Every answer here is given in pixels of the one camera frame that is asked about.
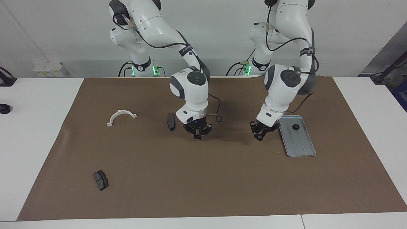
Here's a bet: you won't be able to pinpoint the dark two-piece brake pad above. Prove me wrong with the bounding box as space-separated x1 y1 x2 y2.
93 170 109 191

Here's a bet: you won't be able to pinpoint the black angled stand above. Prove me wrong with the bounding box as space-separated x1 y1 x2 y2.
370 51 407 85

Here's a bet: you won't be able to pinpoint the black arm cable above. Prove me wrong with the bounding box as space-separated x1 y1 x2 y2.
122 13 223 123
265 5 316 114

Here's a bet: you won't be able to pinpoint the black right base cables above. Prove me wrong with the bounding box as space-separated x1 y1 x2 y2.
118 61 166 77

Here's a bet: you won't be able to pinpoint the blue crate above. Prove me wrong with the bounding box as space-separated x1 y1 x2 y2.
392 86 407 112

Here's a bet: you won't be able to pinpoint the black left base cables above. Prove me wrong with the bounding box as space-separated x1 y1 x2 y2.
226 48 256 76

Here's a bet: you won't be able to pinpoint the silver metal tray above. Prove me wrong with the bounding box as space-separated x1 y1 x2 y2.
276 115 317 157

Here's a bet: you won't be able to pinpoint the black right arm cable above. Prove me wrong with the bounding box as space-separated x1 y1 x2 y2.
122 13 223 123

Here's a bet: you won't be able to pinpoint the black table clamp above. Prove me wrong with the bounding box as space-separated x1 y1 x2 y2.
0 67 17 87

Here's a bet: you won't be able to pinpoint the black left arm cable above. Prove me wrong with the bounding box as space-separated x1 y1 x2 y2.
265 5 316 114

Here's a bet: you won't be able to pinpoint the black base cables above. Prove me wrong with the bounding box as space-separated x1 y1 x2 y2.
118 61 166 77
226 48 256 76

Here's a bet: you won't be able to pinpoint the white semicircular plastic bracket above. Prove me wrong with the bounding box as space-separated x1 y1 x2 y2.
107 109 138 127

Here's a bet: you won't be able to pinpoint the brown table mat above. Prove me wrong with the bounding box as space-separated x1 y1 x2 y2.
17 76 407 221

